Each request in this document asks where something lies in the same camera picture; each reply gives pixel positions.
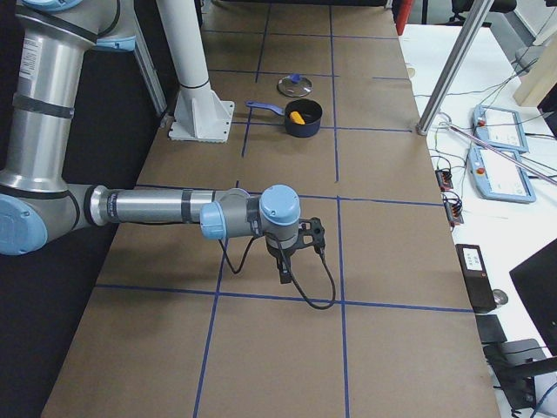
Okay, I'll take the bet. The dark blue saucepan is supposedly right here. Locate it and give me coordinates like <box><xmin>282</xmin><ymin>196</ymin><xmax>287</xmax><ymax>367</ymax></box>
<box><xmin>245</xmin><ymin>98</ymin><xmax>323</xmax><ymax>138</ymax></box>

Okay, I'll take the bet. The far blue teach pendant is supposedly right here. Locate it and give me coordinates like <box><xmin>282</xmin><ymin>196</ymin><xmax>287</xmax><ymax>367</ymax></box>
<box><xmin>472</xmin><ymin>104</ymin><xmax>529</xmax><ymax>153</ymax></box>

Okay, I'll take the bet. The black box with label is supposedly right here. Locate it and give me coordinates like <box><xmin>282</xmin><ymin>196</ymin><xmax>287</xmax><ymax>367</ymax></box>
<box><xmin>455</xmin><ymin>244</ymin><xmax>496</xmax><ymax>314</ymax></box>

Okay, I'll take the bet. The black monitor stand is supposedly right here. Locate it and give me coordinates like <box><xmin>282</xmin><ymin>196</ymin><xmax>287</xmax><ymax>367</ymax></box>
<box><xmin>475</xmin><ymin>314</ymin><xmax>556</xmax><ymax>417</ymax></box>

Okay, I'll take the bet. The orange black connector far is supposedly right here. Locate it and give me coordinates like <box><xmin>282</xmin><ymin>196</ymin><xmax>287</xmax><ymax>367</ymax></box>
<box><xmin>435</xmin><ymin>168</ymin><xmax>453</xmax><ymax>192</ymax></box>

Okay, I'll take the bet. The thin metal rod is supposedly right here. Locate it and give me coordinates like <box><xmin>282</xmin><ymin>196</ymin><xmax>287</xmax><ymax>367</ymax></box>
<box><xmin>444</xmin><ymin>122</ymin><xmax>557</xmax><ymax>186</ymax></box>

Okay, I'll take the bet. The white pedestal column base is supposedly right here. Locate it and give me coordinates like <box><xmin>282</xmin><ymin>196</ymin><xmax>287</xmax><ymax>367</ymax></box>
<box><xmin>157</xmin><ymin>0</ymin><xmax>235</xmax><ymax>143</ymax></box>

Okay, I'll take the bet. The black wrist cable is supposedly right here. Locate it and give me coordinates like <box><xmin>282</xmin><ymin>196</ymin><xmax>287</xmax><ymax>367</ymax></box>
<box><xmin>219</xmin><ymin>234</ymin><xmax>337</xmax><ymax>311</ymax></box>

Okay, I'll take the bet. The glass lid blue knob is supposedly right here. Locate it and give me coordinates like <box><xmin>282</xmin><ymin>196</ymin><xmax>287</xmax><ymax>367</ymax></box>
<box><xmin>277</xmin><ymin>73</ymin><xmax>312</xmax><ymax>98</ymax></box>

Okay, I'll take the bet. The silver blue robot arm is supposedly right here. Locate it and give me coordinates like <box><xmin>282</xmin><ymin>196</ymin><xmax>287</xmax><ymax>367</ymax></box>
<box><xmin>1</xmin><ymin>1</ymin><xmax>304</xmax><ymax>283</ymax></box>

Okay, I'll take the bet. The near blue teach pendant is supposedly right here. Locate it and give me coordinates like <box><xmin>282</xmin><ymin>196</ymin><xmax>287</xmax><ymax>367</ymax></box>
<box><xmin>467</xmin><ymin>145</ymin><xmax>536</xmax><ymax>204</ymax></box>

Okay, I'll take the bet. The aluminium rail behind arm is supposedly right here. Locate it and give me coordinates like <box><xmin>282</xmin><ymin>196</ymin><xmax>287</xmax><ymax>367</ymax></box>
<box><xmin>134</xmin><ymin>35</ymin><xmax>167</xmax><ymax>117</ymax></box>

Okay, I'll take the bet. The black monitor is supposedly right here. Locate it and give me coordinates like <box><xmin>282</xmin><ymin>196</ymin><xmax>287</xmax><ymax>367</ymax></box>
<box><xmin>510</xmin><ymin>247</ymin><xmax>556</xmax><ymax>352</ymax></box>

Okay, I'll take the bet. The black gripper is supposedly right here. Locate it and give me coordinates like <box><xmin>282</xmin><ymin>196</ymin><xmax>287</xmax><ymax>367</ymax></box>
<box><xmin>265</xmin><ymin>235</ymin><xmax>297</xmax><ymax>284</ymax></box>

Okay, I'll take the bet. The orange black connector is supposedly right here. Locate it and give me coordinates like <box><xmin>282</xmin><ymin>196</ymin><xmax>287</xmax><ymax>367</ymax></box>
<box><xmin>435</xmin><ymin>168</ymin><xmax>453</xmax><ymax>192</ymax></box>
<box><xmin>443</xmin><ymin>196</ymin><xmax>464</xmax><ymax>227</ymax></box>

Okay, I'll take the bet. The orange black connector near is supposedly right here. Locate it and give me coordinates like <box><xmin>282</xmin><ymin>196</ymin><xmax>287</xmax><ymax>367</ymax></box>
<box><xmin>443</xmin><ymin>196</ymin><xmax>464</xmax><ymax>227</ymax></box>

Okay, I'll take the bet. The aluminium frame post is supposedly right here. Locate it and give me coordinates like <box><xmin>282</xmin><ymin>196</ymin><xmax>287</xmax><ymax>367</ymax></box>
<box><xmin>416</xmin><ymin>0</ymin><xmax>494</xmax><ymax>136</ymax></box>

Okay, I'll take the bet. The blue teach pendant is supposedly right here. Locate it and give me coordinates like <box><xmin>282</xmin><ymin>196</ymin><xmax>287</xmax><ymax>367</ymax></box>
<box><xmin>472</xmin><ymin>104</ymin><xmax>529</xmax><ymax>153</ymax></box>
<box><xmin>467</xmin><ymin>145</ymin><xmax>536</xmax><ymax>204</ymax></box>

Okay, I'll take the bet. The yellow corn cob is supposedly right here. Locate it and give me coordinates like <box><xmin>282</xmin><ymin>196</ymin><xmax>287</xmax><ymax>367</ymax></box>
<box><xmin>289</xmin><ymin>111</ymin><xmax>305</xmax><ymax>125</ymax></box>

